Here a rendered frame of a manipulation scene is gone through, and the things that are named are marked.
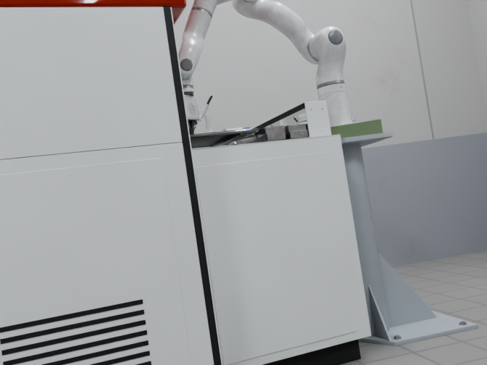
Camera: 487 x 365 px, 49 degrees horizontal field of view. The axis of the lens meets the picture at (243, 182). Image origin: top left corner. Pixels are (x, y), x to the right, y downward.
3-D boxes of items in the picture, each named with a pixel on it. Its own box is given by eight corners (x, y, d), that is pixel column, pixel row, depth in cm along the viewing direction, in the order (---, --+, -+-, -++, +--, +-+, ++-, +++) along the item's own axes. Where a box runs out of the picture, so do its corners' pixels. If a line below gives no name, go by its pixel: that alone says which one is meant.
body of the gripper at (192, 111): (182, 89, 205) (187, 118, 204) (198, 92, 214) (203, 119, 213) (168, 94, 209) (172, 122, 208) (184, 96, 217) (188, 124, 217)
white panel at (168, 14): (182, 141, 155) (163, 6, 156) (135, 172, 231) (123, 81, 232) (193, 140, 156) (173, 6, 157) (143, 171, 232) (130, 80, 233)
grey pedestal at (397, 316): (419, 310, 254) (393, 140, 258) (478, 328, 211) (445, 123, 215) (319, 330, 244) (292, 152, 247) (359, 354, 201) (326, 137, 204)
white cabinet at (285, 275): (211, 405, 171) (175, 152, 174) (152, 346, 260) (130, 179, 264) (379, 357, 194) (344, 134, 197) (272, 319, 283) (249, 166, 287)
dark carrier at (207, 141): (169, 139, 197) (168, 137, 197) (151, 152, 229) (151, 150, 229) (254, 130, 210) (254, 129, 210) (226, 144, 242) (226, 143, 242)
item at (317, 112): (310, 139, 199) (304, 101, 199) (255, 158, 250) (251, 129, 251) (332, 136, 202) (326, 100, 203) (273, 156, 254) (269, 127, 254)
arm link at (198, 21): (219, 6, 206) (194, 78, 201) (209, 22, 222) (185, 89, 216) (197, -3, 204) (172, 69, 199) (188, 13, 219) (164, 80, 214)
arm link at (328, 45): (337, 89, 237) (327, 36, 238) (357, 77, 219) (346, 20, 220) (312, 92, 234) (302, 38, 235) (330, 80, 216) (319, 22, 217)
